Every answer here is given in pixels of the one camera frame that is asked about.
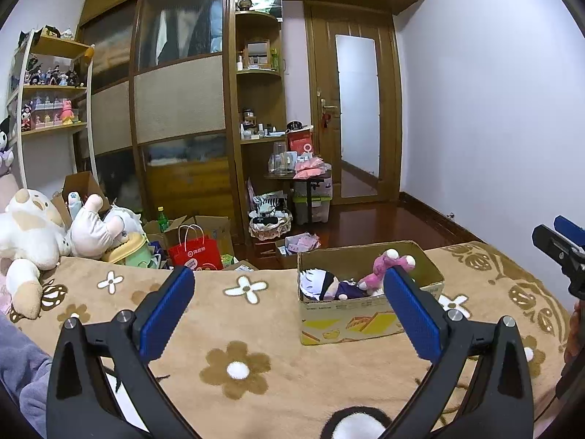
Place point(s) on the wooden wardrobe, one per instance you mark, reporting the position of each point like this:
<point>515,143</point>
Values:
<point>178,105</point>

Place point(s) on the small blue plush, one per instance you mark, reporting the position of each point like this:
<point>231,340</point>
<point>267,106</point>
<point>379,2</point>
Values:
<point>74,203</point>

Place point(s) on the wooden door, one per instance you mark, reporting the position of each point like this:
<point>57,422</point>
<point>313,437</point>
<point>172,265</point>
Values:
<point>393,100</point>

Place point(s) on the open cardboard floor box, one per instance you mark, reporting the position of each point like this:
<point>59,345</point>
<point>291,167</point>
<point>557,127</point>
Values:
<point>215,228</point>

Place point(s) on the white-haired doll purple outfit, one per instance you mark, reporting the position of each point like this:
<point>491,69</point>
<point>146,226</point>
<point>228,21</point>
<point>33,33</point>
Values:
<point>315,283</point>

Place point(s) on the floor box with pink packets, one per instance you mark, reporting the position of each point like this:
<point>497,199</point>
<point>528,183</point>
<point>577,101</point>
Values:
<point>299,242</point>

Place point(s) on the row of small cosmetic bottles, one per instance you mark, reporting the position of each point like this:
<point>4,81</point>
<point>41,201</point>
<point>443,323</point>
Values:
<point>260,130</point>

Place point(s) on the zebra striped plush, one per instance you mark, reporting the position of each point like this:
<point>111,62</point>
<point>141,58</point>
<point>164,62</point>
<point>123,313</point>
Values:
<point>267,206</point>

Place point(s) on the pink plush white paws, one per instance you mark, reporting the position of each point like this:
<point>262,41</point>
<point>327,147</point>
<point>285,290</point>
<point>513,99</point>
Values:
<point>384,265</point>

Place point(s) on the person's purple clothed leg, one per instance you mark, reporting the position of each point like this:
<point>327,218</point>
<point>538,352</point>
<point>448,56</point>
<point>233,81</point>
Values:
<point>23,375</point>

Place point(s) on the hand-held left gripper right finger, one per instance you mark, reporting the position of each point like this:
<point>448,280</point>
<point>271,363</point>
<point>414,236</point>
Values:
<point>413,315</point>

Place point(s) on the lace trimmed basket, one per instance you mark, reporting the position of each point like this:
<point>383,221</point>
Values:
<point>269,231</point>

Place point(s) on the black white plush figure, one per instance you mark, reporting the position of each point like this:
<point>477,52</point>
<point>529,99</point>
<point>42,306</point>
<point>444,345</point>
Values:
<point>5,141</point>

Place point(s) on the row of dark figurines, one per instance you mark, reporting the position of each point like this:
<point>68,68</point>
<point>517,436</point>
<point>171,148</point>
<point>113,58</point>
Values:
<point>50,75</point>

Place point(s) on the row of pink boxed figures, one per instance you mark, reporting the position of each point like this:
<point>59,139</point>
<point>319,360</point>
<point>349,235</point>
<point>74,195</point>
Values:
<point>45,114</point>

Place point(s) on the large cream plush brown patches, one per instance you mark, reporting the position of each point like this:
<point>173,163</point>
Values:
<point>27,238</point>

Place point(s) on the wooden corner shelf unit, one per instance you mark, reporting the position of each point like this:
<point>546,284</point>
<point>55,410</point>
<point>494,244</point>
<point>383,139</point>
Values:
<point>260,91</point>

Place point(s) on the red box white symbol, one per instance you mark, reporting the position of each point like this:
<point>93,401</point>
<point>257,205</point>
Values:
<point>301,142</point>

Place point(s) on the dark framed box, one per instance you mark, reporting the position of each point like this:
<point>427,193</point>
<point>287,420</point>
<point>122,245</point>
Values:
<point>265,2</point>

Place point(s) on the white frame wooden shelf rack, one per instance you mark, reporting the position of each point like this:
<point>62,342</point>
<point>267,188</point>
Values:
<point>59,45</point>

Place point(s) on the clear storage bin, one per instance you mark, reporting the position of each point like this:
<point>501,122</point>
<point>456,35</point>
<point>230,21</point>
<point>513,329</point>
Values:
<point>320,210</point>

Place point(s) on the pale green yellow container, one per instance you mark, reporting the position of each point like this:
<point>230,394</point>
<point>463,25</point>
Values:
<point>130,251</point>

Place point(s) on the green plastic bottle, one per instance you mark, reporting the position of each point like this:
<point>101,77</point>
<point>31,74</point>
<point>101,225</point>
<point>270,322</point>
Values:
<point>163,222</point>

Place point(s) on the brown floral blanket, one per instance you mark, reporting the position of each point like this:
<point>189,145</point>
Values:
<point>256,320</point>

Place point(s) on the person's right hand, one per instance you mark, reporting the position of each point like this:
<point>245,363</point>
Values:
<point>572,334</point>

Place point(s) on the red paper bag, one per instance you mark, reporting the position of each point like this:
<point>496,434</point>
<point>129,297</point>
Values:
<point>196,254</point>

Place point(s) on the pale pink white plush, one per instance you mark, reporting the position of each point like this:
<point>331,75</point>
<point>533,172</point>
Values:
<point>91,231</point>

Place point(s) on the white-haired plush doll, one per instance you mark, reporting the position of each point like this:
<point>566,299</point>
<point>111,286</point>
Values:
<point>128,222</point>

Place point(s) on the small dark side table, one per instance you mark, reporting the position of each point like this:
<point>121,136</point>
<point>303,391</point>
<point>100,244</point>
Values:
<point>311,192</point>

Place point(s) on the clear plastic containers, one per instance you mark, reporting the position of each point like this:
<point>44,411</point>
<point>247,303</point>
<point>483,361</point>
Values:
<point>281,160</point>

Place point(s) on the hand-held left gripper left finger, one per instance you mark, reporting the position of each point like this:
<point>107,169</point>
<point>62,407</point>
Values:
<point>164,315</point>

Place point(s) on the brown cardboard box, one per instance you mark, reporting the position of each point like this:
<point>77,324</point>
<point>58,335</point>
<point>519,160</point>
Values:
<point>82,185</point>

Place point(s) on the red door tassel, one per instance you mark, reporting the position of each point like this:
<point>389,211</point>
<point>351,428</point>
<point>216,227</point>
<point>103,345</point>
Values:
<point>325,120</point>

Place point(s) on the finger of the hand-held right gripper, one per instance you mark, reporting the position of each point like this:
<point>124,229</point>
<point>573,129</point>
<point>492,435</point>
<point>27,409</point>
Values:
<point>571,231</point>
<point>555,244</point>

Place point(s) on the cardboard box yellow print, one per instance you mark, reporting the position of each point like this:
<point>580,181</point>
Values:
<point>338,324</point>

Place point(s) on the pink packets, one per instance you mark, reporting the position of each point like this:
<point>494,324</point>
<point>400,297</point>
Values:
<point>308,169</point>

